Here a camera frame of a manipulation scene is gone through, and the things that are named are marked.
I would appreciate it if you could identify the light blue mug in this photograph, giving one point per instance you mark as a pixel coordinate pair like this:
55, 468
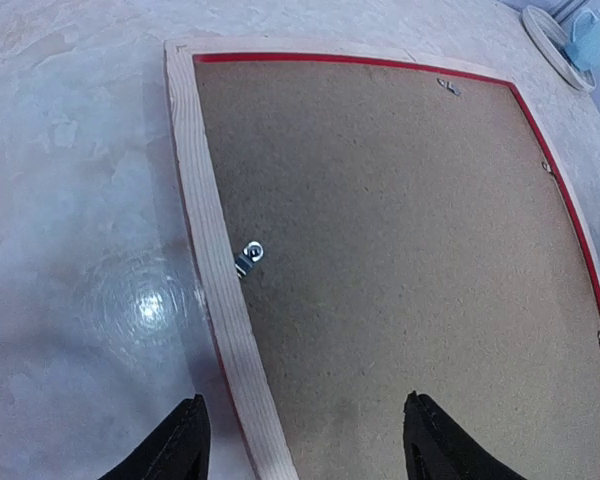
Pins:
583, 47

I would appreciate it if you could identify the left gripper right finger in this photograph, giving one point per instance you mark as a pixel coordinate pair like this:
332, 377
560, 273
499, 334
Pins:
436, 447

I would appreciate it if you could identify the brown cardboard backing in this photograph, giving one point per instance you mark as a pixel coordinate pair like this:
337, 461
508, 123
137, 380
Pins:
413, 243

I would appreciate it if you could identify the right aluminium post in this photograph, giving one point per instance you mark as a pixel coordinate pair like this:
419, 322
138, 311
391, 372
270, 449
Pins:
565, 8

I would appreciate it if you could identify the red wooden picture frame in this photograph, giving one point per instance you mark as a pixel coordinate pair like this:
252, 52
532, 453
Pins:
238, 354

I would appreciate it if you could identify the white patterned plate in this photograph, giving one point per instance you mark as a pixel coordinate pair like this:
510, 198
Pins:
550, 39

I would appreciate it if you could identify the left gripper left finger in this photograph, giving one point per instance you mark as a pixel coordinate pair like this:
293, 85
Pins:
178, 448

